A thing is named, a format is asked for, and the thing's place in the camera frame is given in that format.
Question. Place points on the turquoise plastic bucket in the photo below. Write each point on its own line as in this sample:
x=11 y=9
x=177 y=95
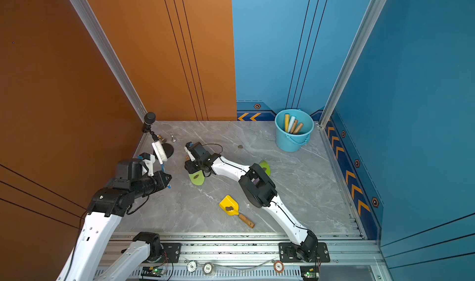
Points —
x=293 y=142

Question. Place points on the green circuit board left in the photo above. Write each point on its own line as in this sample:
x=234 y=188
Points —
x=152 y=272

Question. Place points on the green circuit board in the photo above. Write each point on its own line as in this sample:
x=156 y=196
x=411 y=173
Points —
x=152 y=272
x=309 y=273

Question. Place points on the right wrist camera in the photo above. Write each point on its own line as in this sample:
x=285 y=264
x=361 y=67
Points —
x=188 y=149

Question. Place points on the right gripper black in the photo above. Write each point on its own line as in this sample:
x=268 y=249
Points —
x=189 y=167

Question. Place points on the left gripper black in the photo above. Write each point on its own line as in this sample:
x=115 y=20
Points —
x=162 y=181

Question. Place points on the green pointed shovel wooden handle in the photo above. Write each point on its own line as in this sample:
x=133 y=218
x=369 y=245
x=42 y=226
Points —
x=293 y=128

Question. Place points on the black microphone on stand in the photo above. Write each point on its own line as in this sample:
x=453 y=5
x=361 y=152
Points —
x=148 y=120

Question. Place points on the green circuit board right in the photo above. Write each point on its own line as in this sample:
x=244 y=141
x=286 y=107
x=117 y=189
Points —
x=309 y=273

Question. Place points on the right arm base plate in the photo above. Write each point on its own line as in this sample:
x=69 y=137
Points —
x=289 y=252

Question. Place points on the light blue scoop trowel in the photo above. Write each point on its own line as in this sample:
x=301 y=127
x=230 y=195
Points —
x=292 y=118

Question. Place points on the scrub brush blue white handle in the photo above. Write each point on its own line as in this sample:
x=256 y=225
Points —
x=159 y=153

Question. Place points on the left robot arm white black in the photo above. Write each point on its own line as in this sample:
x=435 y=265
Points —
x=103 y=215

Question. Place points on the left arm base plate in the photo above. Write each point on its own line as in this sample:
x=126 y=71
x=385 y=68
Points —
x=167 y=253

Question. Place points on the silver chess pawn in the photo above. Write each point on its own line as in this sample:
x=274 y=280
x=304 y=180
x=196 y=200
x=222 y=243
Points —
x=172 y=137

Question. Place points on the yellow scoop wooden handle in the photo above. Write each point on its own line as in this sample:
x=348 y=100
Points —
x=231 y=207

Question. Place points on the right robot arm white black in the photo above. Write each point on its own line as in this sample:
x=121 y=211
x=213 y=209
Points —
x=259 y=189

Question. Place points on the red rimmed round sticker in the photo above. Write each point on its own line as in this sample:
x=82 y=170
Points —
x=278 y=267

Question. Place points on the light green trowel wooden handle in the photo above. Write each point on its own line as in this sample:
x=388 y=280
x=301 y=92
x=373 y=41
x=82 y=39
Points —
x=299 y=128

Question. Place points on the brass chess pawn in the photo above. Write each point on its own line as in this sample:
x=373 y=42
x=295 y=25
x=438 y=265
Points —
x=162 y=139

